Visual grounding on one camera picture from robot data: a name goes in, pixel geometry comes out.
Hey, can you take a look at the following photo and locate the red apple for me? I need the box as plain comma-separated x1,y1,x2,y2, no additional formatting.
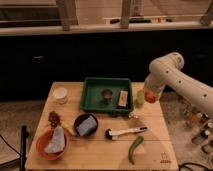
145,91,156,103

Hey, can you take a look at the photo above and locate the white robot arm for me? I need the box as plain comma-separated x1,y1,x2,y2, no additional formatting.
144,52,213,116

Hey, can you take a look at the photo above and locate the green plastic cup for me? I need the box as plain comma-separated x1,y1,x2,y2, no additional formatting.
136,90,145,106

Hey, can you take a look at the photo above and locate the white paper cup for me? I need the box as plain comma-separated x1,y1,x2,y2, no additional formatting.
52,87,68,104

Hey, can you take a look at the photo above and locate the green plastic tray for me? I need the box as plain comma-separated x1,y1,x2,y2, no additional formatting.
80,77,134,115

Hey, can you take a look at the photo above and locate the beige sponge block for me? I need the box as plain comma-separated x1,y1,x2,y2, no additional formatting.
118,90,128,107

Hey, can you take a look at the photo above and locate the dark bowl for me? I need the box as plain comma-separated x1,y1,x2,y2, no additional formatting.
74,113,99,136

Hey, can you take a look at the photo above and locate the small silver utensil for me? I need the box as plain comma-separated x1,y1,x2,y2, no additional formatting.
128,115,139,119

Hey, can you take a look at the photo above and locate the blue grey sponge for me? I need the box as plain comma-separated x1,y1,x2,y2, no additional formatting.
77,116,97,136

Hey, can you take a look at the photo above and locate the black white brush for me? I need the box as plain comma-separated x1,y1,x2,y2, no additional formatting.
105,127,148,140

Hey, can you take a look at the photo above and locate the yellow banana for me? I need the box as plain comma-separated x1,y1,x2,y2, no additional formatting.
61,121,76,136

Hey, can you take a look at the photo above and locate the brown grape bunch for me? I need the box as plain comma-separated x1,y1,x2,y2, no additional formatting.
48,111,60,128

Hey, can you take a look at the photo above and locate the green chili pepper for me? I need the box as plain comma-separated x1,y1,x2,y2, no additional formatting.
128,136,144,165

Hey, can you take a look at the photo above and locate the grey cloth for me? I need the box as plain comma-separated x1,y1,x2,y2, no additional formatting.
44,126,65,154

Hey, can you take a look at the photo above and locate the orange bowl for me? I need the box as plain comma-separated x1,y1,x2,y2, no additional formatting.
36,130,68,161

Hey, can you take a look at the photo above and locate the black cable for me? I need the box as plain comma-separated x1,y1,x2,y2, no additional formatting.
178,162,213,171

